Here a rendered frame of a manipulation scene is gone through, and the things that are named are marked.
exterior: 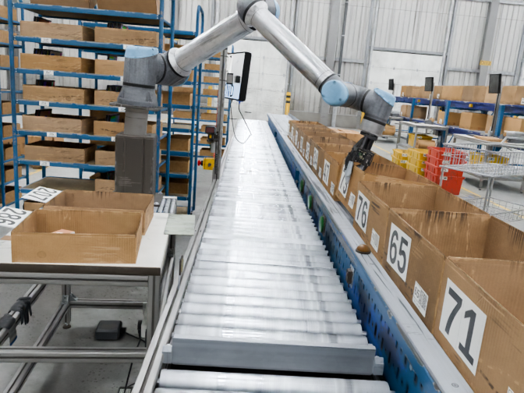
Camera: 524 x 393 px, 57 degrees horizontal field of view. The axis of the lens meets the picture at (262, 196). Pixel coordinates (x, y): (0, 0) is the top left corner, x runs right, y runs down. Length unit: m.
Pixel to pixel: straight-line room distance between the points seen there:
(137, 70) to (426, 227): 1.49
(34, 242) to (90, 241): 0.17
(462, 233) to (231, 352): 0.73
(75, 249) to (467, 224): 1.19
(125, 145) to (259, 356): 1.45
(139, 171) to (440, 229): 1.45
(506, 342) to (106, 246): 1.20
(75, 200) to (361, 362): 1.47
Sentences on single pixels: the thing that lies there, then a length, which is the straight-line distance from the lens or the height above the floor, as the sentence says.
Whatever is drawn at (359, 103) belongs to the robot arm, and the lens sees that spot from 1.91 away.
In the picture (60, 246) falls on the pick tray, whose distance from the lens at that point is 1.66.
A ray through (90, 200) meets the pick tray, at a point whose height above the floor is 0.81.
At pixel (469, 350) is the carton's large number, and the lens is 0.94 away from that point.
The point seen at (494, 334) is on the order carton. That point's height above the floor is 1.00.
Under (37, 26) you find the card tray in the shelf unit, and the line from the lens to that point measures 3.58.
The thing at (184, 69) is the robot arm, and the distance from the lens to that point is 2.44.
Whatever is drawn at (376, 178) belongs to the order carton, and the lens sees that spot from 1.76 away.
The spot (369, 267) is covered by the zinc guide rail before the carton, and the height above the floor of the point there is 0.89.
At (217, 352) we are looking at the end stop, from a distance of 1.17.
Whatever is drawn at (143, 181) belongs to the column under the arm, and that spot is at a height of 0.86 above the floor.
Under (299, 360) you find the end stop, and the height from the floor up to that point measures 0.74.
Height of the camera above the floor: 1.35
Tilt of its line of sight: 13 degrees down
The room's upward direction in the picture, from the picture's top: 5 degrees clockwise
